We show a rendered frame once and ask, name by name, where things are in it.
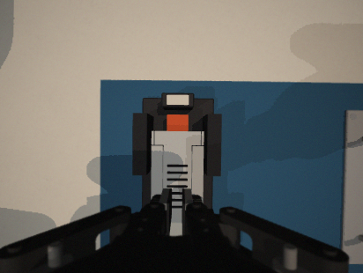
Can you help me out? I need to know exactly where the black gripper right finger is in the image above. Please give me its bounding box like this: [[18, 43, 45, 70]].
[[182, 188, 349, 273]]

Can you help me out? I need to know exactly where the blue flat mat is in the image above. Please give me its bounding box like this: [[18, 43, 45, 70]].
[[100, 80, 363, 273]]

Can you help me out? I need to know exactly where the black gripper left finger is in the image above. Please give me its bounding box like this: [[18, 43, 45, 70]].
[[0, 188, 172, 273]]

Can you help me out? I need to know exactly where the grey rectangular cover with black slots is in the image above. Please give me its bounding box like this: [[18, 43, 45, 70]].
[[151, 131, 204, 236]]

